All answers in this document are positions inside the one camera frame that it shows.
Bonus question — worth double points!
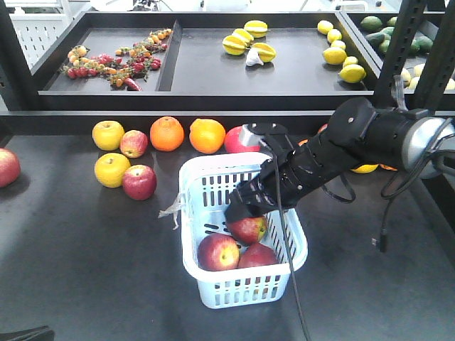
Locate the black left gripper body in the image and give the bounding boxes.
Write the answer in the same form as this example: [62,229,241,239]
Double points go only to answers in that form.
[1,326,54,341]

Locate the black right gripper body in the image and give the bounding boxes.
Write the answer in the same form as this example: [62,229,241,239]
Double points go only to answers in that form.
[245,141,341,210]

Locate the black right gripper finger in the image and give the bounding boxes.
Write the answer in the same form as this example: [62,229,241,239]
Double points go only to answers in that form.
[229,179,263,206]
[225,202,278,224]

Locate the red apple bottom edge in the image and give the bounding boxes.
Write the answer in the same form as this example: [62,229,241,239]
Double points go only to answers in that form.
[226,215,267,246]

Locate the light blue plastic basket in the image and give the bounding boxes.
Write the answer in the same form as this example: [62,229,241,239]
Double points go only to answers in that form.
[159,152,308,309]

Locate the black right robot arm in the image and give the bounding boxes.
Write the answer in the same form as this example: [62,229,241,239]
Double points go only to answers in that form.
[225,97,454,221]

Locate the big red apple back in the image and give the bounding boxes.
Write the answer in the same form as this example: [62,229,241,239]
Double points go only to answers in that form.
[224,126,261,153]

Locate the yellow apple by orange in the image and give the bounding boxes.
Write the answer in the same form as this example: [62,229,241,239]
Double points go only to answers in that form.
[351,164,379,174]

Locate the large orange right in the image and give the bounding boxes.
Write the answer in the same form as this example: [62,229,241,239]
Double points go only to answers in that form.
[379,164,398,172]

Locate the dark red apple left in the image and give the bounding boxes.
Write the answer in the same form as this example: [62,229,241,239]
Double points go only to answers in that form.
[122,165,157,201]

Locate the white garlic bulb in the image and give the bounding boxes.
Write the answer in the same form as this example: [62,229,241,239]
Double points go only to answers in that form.
[245,48,264,67]

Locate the small red apple back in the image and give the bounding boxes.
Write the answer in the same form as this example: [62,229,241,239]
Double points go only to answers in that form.
[119,130,148,158]

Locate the yellow apple front left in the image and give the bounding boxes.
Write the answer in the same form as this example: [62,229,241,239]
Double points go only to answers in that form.
[94,153,131,188]

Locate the yellow apple back left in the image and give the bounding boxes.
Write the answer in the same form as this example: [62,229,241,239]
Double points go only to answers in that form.
[92,120,125,151]

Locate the red apple far corner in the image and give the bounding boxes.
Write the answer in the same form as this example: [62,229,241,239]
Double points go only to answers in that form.
[0,148,21,188]

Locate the black wooden display stand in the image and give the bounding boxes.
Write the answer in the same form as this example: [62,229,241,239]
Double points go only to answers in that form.
[1,11,454,340]

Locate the cherry tomato vine pile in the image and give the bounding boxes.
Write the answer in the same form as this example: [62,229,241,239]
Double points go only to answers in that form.
[59,28,173,92]

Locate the black camera cable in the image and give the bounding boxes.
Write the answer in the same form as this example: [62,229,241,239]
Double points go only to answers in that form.
[262,138,314,341]

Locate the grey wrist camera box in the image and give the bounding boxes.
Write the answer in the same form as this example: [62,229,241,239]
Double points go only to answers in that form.
[239,123,288,146]

